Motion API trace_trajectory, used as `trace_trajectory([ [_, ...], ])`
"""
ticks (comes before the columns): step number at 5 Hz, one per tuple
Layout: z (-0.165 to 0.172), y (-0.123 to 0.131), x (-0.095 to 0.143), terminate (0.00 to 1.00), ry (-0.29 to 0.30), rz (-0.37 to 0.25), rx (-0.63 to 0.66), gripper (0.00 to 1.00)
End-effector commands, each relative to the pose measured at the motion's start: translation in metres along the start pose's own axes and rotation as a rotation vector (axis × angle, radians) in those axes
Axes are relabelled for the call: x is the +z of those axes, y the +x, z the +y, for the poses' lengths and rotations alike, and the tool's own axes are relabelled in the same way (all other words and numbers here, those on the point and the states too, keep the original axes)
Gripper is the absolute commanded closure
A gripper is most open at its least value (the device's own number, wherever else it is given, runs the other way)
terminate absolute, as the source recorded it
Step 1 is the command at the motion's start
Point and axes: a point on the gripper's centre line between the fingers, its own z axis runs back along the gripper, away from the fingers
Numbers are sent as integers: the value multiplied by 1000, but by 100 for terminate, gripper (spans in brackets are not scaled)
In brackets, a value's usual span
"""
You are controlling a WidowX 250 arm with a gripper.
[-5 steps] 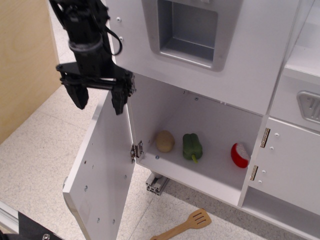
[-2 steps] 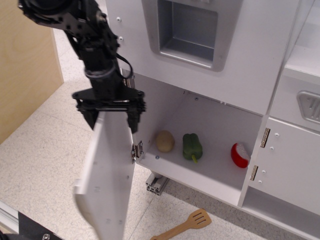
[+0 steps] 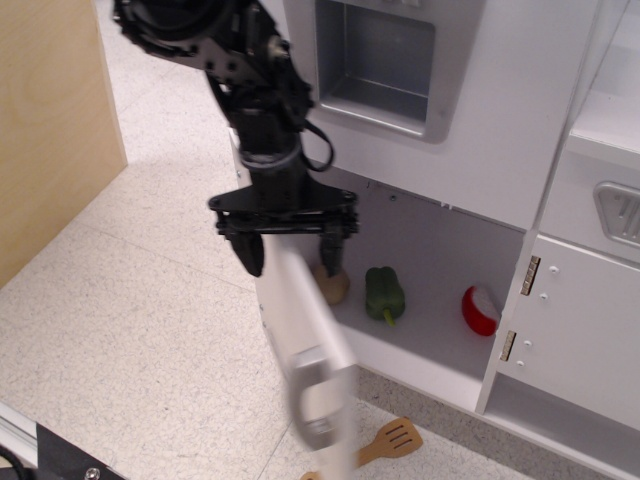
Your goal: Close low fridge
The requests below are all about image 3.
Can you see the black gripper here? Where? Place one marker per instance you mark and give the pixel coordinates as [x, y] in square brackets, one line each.
[287, 199]

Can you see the white low fridge door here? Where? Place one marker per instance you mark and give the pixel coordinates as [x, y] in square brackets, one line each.
[295, 314]

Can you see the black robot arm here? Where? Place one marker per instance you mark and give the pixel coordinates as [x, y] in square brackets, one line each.
[253, 79]

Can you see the toy potato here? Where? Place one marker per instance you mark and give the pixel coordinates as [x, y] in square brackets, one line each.
[333, 288]

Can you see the green toy bell pepper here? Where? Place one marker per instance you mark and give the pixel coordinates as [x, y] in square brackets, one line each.
[384, 296]

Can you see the red toy cheese wedge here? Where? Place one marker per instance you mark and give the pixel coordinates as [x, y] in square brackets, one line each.
[479, 311]

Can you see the wooden slotted spatula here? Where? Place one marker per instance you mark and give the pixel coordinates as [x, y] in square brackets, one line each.
[390, 442]

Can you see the white toy kitchen cabinet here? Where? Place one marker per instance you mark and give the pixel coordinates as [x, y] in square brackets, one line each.
[467, 129]

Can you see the lower brass oven hinge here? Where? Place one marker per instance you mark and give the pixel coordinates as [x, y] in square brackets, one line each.
[507, 345]

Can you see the brass oven hinge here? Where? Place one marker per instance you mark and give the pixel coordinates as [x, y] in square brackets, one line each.
[507, 345]
[530, 275]

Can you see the upper brass oven hinge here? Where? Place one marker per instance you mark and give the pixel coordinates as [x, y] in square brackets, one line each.
[530, 275]

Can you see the plywood panel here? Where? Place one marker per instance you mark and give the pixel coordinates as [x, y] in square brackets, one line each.
[61, 143]

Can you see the grey fridge door handle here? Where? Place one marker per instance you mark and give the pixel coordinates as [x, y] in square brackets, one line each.
[316, 388]

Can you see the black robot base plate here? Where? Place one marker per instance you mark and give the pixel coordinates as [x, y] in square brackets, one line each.
[59, 459]

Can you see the aluminium frame rail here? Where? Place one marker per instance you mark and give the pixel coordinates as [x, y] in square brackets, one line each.
[19, 435]

